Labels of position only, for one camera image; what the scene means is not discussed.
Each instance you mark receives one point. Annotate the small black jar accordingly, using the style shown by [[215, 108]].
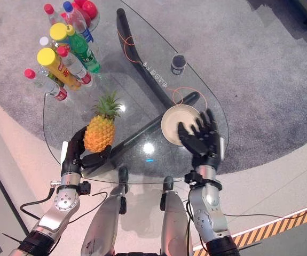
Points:
[[178, 65]]

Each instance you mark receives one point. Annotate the clear bottle white cap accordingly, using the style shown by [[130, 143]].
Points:
[[44, 41]]

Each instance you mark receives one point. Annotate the silver left robot leg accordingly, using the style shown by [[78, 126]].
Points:
[[102, 224]]

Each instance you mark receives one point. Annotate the clear bottle blue cap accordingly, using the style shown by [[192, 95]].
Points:
[[78, 21]]

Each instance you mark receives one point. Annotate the beige round plate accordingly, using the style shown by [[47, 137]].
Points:
[[172, 123]]

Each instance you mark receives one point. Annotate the clear bottle red cap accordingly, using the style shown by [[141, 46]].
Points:
[[77, 68], [52, 14], [49, 86]]

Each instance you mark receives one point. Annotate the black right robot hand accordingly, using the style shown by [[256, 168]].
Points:
[[201, 144]]

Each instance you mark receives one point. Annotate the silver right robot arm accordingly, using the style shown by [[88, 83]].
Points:
[[209, 210]]

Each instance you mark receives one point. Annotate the red fruit pile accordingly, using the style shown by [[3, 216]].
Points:
[[87, 10]]

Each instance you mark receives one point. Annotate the yellow pineapple with green crown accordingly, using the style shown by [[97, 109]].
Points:
[[100, 133]]

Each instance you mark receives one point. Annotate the silver right robot leg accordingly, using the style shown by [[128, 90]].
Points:
[[172, 224]]

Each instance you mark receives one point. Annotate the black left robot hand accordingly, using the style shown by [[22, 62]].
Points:
[[73, 153]]

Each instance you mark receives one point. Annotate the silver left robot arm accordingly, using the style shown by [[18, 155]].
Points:
[[59, 205]]

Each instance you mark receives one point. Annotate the yellow-lid yellow chip can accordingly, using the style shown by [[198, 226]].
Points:
[[59, 70]]

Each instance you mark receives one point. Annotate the black curved table base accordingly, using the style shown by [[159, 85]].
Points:
[[148, 77]]

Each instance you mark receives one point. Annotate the silver robot leg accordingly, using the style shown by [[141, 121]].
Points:
[[102, 224], [172, 224]]

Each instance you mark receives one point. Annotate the green soda bottle yellow cap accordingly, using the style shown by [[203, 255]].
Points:
[[85, 52]]

